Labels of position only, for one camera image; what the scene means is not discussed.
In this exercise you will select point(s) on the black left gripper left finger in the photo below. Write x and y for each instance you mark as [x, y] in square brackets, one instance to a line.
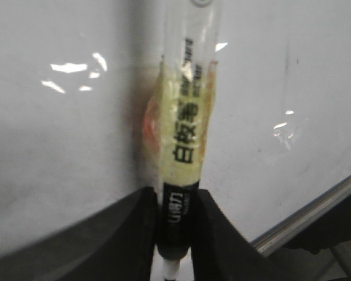
[116, 243]

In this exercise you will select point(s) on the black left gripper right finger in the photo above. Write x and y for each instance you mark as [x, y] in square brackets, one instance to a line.
[218, 250]

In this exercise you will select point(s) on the red round magnet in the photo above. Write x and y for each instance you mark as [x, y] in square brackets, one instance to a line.
[150, 124]

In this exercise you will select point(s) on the black white whiteboard marker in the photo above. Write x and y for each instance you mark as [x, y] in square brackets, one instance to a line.
[185, 98]

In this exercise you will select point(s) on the grey aluminium whiteboard tray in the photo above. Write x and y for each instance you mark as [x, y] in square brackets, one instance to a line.
[277, 236]

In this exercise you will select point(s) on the white whiteboard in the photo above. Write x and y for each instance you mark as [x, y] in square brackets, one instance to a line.
[75, 76]

